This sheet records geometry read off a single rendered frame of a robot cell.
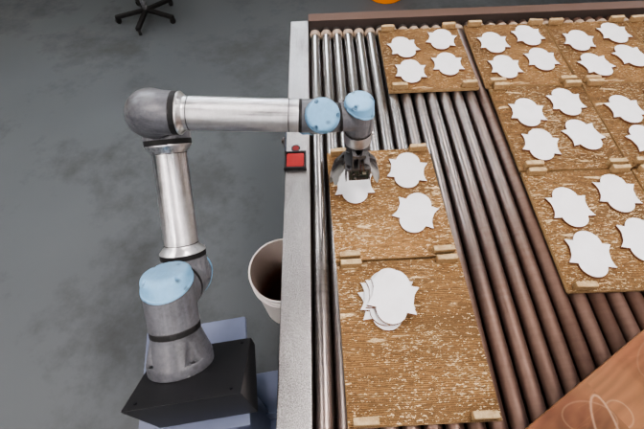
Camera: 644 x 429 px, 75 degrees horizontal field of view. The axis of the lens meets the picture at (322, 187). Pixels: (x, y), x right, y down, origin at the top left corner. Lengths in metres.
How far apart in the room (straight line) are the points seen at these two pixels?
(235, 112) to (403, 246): 0.62
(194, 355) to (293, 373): 0.25
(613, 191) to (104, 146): 2.78
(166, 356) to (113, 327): 1.35
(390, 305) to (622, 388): 0.51
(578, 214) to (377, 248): 0.62
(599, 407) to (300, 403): 0.64
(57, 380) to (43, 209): 1.05
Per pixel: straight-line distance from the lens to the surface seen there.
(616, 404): 1.14
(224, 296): 2.24
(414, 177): 1.38
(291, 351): 1.14
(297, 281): 1.21
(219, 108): 0.93
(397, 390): 1.11
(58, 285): 2.62
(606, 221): 1.50
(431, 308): 1.18
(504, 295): 1.27
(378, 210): 1.30
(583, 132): 1.71
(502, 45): 1.99
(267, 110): 0.91
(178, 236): 1.11
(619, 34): 2.26
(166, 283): 0.99
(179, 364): 1.04
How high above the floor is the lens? 2.01
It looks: 53 degrees down
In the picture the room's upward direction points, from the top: 3 degrees counter-clockwise
